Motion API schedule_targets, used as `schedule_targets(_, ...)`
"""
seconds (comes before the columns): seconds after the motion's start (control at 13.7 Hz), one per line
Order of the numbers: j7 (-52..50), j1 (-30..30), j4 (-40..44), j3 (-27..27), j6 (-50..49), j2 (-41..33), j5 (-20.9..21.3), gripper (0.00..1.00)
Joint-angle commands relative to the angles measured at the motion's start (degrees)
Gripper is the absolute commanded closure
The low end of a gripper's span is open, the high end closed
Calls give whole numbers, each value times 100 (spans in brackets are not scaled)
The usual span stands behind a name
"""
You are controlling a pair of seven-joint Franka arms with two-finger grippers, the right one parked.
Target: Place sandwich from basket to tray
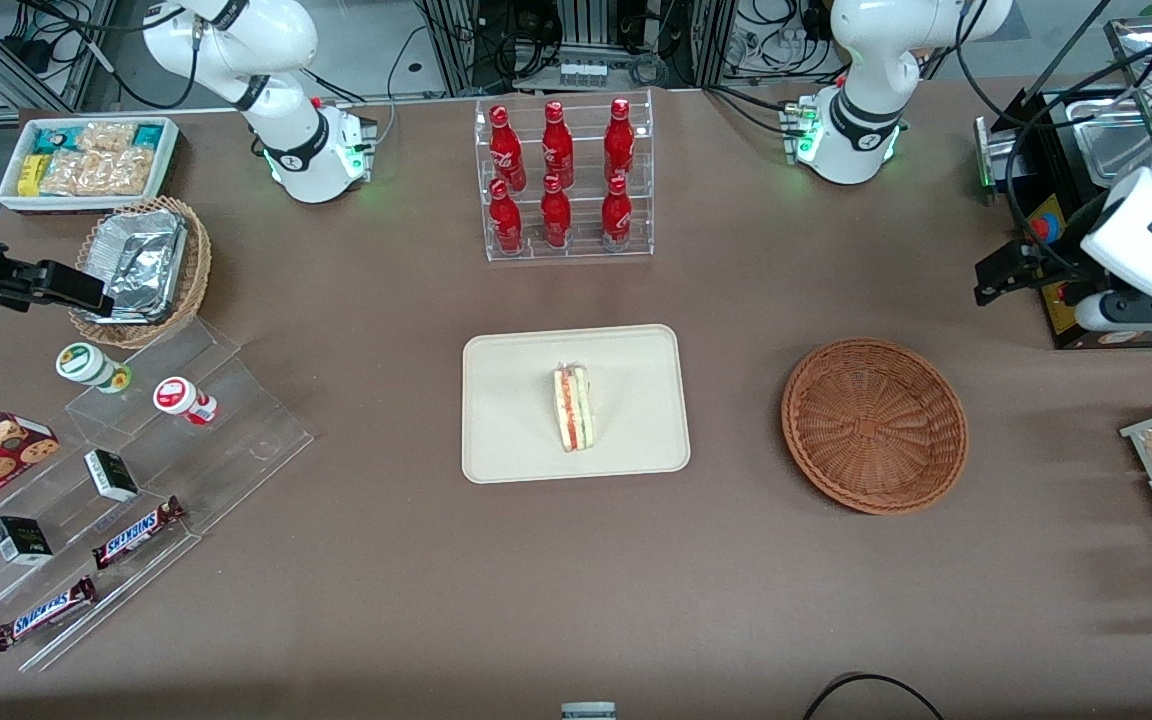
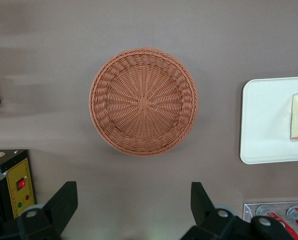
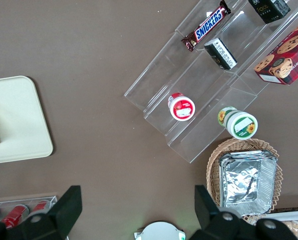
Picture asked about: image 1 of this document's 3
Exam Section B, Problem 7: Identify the black floor cable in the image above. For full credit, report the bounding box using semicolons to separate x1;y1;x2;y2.
801;672;947;720

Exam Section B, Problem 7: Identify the black box gold print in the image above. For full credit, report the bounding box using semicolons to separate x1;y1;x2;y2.
0;516;54;567

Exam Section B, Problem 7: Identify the clear acrylic bottle rack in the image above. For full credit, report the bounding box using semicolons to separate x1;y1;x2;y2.
474;90;655;263

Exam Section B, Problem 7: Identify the triangle sandwich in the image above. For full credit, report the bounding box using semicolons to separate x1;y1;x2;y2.
553;365;595;453

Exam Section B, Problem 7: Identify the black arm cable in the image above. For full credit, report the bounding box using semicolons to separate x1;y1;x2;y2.
1002;45;1152;289

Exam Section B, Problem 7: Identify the stack of foil trays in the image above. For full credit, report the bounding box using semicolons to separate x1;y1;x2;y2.
86;208;187;323

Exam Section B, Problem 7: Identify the cream plastic tray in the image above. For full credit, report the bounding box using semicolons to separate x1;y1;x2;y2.
463;325;692;486

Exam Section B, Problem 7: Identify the clear cracker bag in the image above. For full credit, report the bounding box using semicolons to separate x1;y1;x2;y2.
76;122;137;151
41;148;154;197

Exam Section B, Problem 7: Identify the black metal pole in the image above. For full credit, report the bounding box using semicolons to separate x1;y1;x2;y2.
1021;0;1115;106

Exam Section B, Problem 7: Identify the green lid sunflower cup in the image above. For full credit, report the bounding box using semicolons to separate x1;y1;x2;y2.
56;342;132;394

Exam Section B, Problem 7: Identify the black box white label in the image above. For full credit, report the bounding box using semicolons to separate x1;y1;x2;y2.
84;449;140;502

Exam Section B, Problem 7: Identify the brown wicker basket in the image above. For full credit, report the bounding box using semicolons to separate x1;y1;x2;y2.
781;338;969;516

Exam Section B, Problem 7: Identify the black food warmer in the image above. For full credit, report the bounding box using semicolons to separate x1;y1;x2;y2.
976;15;1152;351

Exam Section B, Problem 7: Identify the light wicker basket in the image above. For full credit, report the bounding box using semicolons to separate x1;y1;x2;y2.
69;196;212;349

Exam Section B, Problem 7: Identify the clear acrylic stepped shelf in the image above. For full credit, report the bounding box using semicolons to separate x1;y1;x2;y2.
0;318;315;673

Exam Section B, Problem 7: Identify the Snickers chocolate bar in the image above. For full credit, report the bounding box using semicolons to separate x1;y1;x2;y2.
91;497;187;571
0;576;99;653

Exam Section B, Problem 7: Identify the steel food pan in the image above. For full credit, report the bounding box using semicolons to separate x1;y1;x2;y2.
1068;100;1152;187

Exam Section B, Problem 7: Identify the red cola bottle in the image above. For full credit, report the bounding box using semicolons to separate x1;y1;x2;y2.
601;174;633;251
603;97;636;186
542;100;575;189
489;104;527;191
540;174;573;249
489;178;524;254

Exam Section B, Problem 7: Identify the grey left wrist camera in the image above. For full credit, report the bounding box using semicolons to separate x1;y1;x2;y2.
1076;293;1137;333

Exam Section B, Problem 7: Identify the white plastic bin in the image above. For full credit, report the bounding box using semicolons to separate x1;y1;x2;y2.
0;117;182;216

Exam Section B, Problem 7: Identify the aluminium equipment frame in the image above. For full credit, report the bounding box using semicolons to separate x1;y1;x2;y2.
416;0;737;96

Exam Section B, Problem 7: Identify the red lid snack cup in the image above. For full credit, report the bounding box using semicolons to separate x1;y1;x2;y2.
153;376;219;426

